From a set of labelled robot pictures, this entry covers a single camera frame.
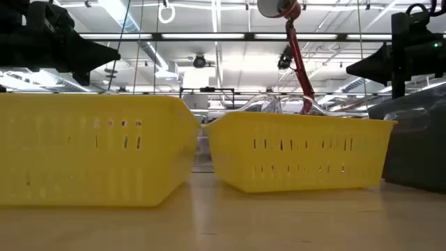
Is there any red desk lamp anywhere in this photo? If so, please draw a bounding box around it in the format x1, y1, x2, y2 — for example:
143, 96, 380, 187
256, 0, 316, 115

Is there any white hanging cable ring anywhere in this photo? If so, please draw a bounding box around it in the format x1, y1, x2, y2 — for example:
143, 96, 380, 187
157, 1, 176, 25

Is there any black overhead camera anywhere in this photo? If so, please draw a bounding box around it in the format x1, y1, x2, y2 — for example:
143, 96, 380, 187
277, 45, 294, 70

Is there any dark grey plastic basket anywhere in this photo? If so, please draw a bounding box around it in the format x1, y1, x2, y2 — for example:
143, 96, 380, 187
368, 82, 446, 195

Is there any thin hanging black cable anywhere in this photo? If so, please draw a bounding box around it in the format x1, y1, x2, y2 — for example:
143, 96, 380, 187
107, 0, 132, 91

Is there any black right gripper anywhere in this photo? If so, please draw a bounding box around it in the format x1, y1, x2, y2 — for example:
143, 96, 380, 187
346, 0, 446, 99

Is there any yellow slotted plastic basket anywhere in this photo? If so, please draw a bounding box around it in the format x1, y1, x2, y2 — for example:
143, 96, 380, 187
0, 93, 202, 208
205, 111, 398, 194

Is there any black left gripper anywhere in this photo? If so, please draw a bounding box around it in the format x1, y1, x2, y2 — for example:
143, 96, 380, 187
0, 0, 121, 86

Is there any black overhead light beam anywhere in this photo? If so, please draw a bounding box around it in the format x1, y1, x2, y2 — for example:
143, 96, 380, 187
79, 32, 394, 41

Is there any round black ceiling camera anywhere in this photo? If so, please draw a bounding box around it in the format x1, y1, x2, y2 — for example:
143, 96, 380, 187
192, 54, 208, 69

